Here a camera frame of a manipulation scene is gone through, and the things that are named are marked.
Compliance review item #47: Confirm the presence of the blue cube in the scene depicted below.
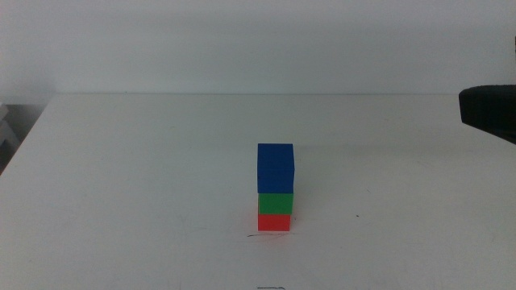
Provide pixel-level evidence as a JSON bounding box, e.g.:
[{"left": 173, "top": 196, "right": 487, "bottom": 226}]
[{"left": 256, "top": 143, "right": 295, "bottom": 194}]

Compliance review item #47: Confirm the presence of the green cube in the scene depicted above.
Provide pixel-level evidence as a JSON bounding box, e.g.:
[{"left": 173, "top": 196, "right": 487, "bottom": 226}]
[{"left": 258, "top": 193, "right": 294, "bottom": 216}]

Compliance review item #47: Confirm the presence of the red cube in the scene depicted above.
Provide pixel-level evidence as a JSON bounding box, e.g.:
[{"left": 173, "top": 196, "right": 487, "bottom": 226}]
[{"left": 257, "top": 213, "right": 292, "bottom": 233}]

